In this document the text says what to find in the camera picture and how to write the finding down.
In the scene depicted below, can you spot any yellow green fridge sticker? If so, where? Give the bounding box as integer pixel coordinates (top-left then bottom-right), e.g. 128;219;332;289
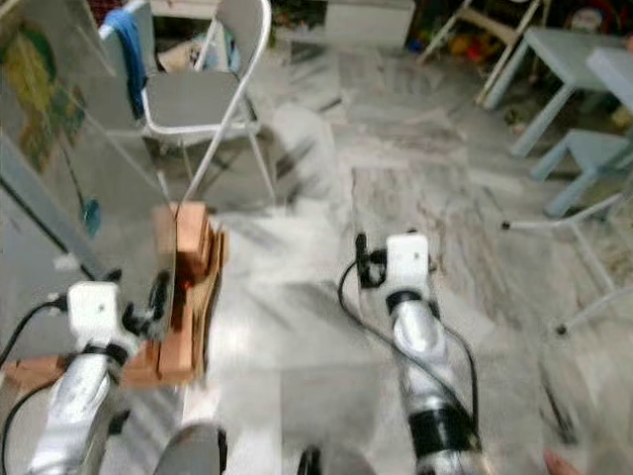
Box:
5;25;90;174

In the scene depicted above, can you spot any blue brush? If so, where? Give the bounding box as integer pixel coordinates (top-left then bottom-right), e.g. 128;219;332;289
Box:
81;196;103;237

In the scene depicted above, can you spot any red brick row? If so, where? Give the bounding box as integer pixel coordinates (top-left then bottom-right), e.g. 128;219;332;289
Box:
0;354;60;394

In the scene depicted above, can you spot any silver left robot leg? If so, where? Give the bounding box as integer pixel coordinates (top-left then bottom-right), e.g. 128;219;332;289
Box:
158;424;228;475

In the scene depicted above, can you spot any grey folding chair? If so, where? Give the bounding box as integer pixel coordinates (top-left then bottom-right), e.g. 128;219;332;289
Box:
104;0;278;204

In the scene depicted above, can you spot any black silver right robot leg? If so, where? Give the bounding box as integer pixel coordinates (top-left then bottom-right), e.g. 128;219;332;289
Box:
297;447;325;475

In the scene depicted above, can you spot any blue cloth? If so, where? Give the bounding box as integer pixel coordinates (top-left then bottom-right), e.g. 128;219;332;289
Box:
104;8;150;120

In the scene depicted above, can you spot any colourful toy heap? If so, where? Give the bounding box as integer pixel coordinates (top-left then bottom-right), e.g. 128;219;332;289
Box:
406;10;486;62

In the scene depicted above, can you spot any white cabinet box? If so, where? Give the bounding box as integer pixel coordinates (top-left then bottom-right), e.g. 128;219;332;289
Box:
324;0;416;48

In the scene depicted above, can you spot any brown cardboard piece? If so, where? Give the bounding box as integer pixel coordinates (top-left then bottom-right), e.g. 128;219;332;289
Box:
158;38;209;73

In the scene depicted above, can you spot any grey plastic stool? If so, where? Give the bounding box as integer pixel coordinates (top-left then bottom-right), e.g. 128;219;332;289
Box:
529;129;633;219

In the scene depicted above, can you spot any grey plastic table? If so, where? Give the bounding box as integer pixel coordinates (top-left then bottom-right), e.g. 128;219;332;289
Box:
480;28;633;159

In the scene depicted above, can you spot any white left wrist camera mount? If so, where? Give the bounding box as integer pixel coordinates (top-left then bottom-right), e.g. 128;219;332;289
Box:
67;282;137;345

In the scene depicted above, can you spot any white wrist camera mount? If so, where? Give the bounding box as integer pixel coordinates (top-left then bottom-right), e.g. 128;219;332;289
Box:
67;282;137;345
386;233;433;295

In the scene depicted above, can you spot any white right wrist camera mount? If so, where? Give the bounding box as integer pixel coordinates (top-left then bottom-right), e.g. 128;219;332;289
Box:
386;233;433;295

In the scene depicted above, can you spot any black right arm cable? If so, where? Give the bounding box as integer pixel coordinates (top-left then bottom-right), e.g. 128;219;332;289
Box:
338;259;482;428

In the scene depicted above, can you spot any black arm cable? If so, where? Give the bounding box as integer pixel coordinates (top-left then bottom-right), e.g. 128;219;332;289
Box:
338;259;482;428
0;297;72;475

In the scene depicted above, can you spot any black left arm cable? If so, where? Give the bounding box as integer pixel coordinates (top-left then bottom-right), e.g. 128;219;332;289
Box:
0;297;72;475

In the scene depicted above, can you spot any white metal chair frame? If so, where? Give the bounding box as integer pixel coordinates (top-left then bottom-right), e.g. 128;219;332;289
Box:
499;190;633;337

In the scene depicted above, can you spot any wooden frame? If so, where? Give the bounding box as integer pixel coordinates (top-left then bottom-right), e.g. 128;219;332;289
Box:
420;0;545;108

